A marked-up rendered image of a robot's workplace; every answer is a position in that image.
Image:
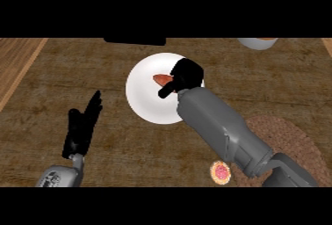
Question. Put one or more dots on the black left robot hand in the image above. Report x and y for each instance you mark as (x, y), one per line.
(80, 129)

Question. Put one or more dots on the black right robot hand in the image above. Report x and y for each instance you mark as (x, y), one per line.
(187, 76)

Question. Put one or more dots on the orange sweet potato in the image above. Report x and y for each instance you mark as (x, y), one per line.
(163, 79)

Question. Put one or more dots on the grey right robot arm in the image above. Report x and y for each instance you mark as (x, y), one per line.
(234, 137)

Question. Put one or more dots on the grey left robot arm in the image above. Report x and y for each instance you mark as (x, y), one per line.
(61, 175)

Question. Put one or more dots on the white round plate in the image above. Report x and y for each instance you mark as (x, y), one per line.
(150, 96)

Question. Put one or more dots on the brown woven round placemat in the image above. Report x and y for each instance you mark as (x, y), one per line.
(290, 140)

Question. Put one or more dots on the black appliance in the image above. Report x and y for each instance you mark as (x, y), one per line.
(135, 41)

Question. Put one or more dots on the pale grey bowl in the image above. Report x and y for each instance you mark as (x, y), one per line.
(258, 43)

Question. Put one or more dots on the small red-topped tart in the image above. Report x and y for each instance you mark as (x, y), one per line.
(221, 172)

